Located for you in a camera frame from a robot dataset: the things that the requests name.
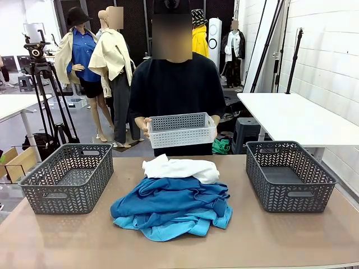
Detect person's right hand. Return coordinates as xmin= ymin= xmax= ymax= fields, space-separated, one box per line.
xmin=141 ymin=117 xmax=153 ymax=141

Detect light grey perforated basket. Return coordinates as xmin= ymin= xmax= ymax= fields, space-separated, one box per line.
xmin=147 ymin=112 xmax=218 ymax=149

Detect white garment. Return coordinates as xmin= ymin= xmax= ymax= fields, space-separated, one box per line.
xmin=141 ymin=154 xmax=220 ymax=185

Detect dark blue garment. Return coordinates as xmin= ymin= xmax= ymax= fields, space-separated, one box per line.
xmin=110 ymin=177 xmax=229 ymax=225
xmin=196 ymin=182 xmax=234 ymax=222

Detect light blue garment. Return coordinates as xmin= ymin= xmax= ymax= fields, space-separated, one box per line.
xmin=113 ymin=206 xmax=233 ymax=242

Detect green bag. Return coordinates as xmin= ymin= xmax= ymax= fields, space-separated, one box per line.
xmin=212 ymin=137 xmax=232 ymax=154

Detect dark grey plastic stool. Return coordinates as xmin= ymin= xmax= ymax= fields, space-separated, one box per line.
xmin=231 ymin=117 xmax=273 ymax=155

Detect person in black T-shirt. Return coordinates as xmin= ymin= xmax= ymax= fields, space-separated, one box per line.
xmin=128 ymin=0 xmax=227 ymax=157

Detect mannequin cream jacket grey trousers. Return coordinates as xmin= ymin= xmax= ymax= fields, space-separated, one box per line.
xmin=88 ymin=5 xmax=141 ymax=149

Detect white box on floor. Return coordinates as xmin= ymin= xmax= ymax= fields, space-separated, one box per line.
xmin=67 ymin=98 xmax=88 ymax=110

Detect large white table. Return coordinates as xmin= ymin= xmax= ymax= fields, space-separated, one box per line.
xmin=237 ymin=92 xmax=359 ymax=163

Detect mannequin white and black jacket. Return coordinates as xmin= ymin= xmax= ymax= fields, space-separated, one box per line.
xmin=220 ymin=20 xmax=246 ymax=88

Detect mannequin yellow coat bucket hat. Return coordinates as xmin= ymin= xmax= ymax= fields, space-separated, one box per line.
xmin=191 ymin=8 xmax=210 ymax=58

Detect white tower air conditioner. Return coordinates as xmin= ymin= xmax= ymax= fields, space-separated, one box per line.
xmin=208 ymin=17 xmax=223 ymax=71

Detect mannequin blue shirt black hat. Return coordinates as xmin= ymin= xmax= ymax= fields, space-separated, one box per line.
xmin=54 ymin=7 xmax=114 ymax=142

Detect black leaning stand poles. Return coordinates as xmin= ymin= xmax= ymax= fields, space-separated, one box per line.
xmin=243 ymin=0 xmax=291 ymax=93

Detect black bag on floor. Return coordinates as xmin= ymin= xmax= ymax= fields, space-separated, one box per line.
xmin=22 ymin=133 xmax=61 ymax=162

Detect black upright stand pole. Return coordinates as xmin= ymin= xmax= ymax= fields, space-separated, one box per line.
xmin=285 ymin=27 xmax=305 ymax=95

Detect dark grey plastic basket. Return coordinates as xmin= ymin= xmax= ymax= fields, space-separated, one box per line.
xmin=245 ymin=141 xmax=337 ymax=213
xmin=18 ymin=143 xmax=114 ymax=215

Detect small grey stool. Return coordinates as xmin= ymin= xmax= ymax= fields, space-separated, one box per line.
xmin=18 ymin=75 xmax=34 ymax=92

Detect brown cardboard panels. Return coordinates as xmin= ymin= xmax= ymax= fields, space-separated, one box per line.
xmin=0 ymin=147 xmax=39 ymax=183

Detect white table with leg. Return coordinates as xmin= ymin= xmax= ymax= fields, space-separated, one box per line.
xmin=0 ymin=94 xmax=53 ymax=162

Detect black camera tripod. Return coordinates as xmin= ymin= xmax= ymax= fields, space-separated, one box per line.
xmin=22 ymin=29 xmax=81 ymax=145

